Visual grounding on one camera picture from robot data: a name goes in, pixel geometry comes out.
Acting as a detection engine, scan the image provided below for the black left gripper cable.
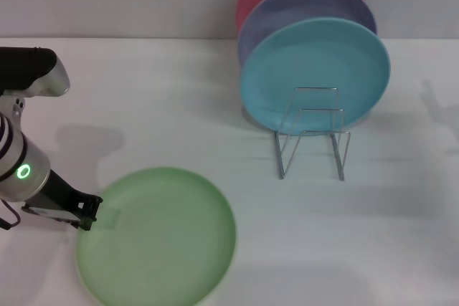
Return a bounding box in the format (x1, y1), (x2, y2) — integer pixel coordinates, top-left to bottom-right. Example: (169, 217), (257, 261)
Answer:
(0, 201), (21, 231)

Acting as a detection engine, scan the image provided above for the green plate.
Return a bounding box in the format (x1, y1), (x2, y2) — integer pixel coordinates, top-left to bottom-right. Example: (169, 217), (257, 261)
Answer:
(75, 166), (238, 306)

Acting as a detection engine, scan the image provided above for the metal wire plate rack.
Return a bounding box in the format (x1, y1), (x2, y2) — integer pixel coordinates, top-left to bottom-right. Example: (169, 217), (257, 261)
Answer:
(274, 86), (351, 181)

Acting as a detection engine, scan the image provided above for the blue plate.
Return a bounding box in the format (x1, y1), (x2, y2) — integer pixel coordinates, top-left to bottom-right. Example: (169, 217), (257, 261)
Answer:
(238, 17), (392, 138)

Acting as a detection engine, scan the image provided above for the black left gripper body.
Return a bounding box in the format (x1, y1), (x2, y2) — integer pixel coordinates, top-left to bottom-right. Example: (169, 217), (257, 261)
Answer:
(20, 168), (82, 229)

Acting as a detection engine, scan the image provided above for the purple plate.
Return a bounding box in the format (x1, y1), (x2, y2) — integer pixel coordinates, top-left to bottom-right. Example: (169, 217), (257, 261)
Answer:
(236, 0), (377, 67)

